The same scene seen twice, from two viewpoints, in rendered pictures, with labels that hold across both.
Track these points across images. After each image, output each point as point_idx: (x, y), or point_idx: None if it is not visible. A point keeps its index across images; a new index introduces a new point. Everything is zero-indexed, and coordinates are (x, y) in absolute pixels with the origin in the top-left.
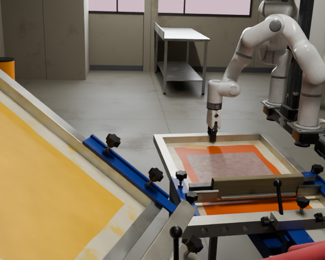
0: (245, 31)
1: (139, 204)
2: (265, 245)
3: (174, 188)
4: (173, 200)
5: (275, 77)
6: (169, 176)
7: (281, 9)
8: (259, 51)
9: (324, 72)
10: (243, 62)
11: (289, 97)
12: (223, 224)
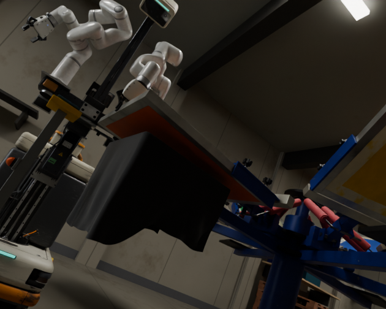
0: (181, 51)
1: (328, 185)
2: (232, 213)
3: (249, 172)
4: (243, 183)
5: (78, 64)
6: (223, 159)
7: (131, 28)
8: (90, 34)
9: None
10: (162, 66)
11: (98, 93)
12: None
